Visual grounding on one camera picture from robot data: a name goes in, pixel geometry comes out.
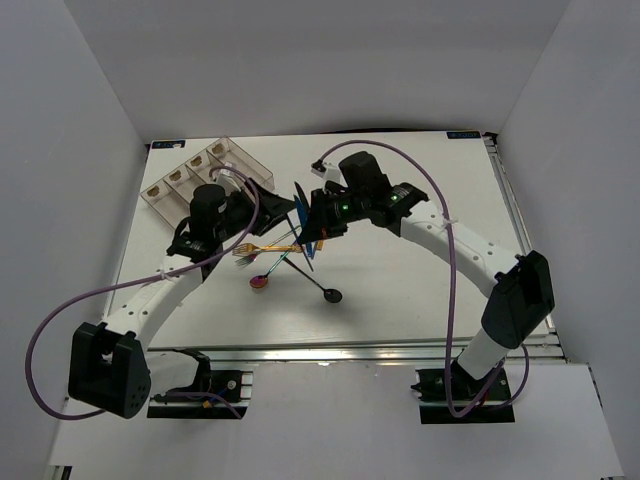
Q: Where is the black spoon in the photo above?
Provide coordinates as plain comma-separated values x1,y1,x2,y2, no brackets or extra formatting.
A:
284,258,343,304

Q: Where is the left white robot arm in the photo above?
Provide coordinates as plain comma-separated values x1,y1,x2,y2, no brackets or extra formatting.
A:
68,181,295,419

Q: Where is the iridescent green fork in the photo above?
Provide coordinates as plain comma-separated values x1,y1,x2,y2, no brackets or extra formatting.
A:
232,225,300,268

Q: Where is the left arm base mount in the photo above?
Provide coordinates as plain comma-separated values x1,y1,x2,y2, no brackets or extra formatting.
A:
146,349,253,420

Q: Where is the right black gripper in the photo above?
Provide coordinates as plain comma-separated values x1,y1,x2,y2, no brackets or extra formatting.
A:
298,188,369,245

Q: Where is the clear plastic compartment organizer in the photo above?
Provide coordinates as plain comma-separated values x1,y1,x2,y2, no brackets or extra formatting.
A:
140,137,275,228

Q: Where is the blue label sticker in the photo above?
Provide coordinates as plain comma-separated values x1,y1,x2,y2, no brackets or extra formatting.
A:
446,131,482,140
150,140,186,149

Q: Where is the blue label sticker left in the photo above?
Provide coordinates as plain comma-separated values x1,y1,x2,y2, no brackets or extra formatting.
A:
150,140,186,149

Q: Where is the black knife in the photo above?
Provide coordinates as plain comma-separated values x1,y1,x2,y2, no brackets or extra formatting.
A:
294,182,314,271

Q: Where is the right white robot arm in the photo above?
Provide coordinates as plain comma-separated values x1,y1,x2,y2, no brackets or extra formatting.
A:
294,151,555,399

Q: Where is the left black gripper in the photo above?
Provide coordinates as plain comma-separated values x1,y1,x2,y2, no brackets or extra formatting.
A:
215,178,297,242

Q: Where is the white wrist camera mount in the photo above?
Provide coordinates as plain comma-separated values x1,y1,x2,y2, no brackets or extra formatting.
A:
311,159,342,183

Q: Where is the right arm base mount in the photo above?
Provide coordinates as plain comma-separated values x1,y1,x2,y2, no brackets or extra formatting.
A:
410,367,516,426

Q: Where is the blue label sticker right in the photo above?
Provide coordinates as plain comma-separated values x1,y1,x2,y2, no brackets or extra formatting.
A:
446,131,482,140

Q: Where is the iridescent purple spoon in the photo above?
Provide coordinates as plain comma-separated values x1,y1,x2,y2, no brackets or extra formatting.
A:
249,251,290,290

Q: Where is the blue knife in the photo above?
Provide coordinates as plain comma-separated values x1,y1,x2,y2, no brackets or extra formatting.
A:
294,193,322,260

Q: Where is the gold fork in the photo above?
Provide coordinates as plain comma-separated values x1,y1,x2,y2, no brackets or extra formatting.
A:
232,243,302,257

